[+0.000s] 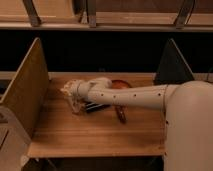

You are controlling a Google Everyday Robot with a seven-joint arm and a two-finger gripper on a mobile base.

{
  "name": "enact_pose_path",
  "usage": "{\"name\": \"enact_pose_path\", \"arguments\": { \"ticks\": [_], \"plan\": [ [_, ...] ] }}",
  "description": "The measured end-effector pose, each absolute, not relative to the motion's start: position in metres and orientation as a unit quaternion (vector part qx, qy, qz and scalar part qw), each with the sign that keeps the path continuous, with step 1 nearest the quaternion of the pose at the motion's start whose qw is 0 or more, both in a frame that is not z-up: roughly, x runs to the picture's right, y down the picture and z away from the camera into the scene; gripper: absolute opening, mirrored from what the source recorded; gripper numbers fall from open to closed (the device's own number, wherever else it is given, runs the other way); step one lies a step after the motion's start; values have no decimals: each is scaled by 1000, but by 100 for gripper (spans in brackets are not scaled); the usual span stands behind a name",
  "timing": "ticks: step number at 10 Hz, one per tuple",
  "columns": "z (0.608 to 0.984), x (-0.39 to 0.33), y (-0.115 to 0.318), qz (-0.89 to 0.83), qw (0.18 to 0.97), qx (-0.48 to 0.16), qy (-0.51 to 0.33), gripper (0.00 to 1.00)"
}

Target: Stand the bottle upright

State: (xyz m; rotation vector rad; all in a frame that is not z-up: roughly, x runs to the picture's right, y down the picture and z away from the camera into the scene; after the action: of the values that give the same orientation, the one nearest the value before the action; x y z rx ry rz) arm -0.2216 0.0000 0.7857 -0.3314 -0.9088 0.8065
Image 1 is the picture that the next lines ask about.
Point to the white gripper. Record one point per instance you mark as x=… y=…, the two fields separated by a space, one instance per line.
x=70 y=89

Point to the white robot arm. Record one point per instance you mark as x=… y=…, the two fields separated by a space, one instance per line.
x=188 y=109

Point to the black rectangular box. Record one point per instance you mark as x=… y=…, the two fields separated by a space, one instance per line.
x=92 y=107

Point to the orange plate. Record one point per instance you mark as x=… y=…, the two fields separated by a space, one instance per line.
x=120 y=84

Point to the dark red spoon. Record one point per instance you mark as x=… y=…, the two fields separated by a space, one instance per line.
x=120 y=114

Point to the left wooden divider panel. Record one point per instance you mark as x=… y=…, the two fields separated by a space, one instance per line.
x=23 y=97

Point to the wooden shelf above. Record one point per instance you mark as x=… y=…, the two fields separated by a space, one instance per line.
x=108 y=15

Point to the right dark divider panel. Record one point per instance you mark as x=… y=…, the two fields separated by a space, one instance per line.
x=173 y=68

